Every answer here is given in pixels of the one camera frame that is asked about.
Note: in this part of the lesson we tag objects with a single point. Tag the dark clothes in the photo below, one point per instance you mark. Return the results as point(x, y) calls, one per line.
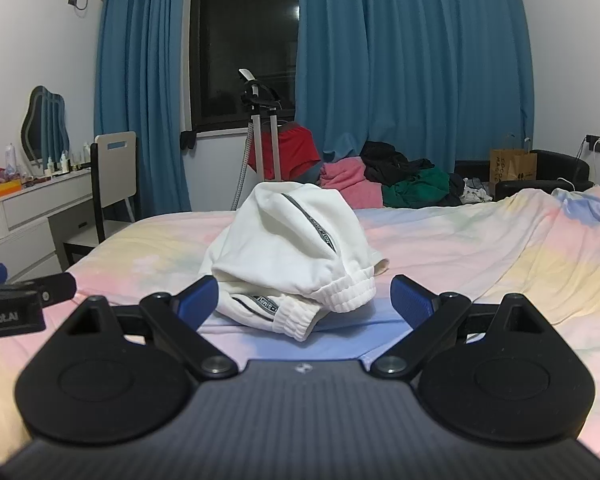
point(454, 191)

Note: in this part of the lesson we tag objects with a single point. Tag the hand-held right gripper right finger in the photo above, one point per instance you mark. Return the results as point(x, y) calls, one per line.
point(411, 301)

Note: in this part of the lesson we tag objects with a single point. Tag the wavy mirror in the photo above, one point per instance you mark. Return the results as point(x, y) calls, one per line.
point(45, 125)

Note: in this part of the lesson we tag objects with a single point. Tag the garment steamer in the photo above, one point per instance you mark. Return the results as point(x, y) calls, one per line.
point(268, 150)

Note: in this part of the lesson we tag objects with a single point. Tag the black wall socket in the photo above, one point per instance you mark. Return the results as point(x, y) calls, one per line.
point(598, 145)

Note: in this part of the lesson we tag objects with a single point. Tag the red garment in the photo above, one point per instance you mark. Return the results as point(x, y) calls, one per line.
point(300, 150)

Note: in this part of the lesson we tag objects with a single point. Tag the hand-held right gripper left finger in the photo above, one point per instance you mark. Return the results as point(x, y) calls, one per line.
point(202, 300)

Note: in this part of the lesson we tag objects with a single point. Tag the pastel bed blanket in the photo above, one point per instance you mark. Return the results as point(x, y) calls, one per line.
point(480, 260)

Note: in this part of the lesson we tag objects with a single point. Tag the black sofa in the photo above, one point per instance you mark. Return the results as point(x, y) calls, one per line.
point(560, 166)

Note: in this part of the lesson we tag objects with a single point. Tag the black clothes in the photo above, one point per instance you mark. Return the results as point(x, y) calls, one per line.
point(385, 160)

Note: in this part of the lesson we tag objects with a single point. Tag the white pants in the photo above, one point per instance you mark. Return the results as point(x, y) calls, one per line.
point(280, 250)

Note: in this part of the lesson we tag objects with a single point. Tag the row of small cosmetic bottles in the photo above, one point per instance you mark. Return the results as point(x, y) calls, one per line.
point(64, 162)

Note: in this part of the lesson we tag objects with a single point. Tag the green cloth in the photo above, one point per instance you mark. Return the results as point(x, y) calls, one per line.
point(415, 191)

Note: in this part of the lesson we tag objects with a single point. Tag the brown paper bag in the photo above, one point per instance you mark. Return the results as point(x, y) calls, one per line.
point(512, 166)

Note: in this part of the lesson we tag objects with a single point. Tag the white patterned cloth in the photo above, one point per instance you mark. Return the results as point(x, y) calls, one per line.
point(476, 191)

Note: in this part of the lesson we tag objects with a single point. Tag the blue curtain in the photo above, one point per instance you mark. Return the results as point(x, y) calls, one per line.
point(405, 60)
point(145, 85)

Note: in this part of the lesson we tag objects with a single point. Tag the dark window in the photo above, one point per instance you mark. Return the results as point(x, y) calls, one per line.
point(240, 35)

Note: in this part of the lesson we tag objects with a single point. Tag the white dresser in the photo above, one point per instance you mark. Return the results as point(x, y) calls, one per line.
point(25, 212)

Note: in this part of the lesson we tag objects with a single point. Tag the orange box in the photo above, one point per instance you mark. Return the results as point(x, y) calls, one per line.
point(0, 191)

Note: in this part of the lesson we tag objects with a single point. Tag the white black chair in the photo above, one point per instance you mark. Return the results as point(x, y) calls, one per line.
point(112, 170)

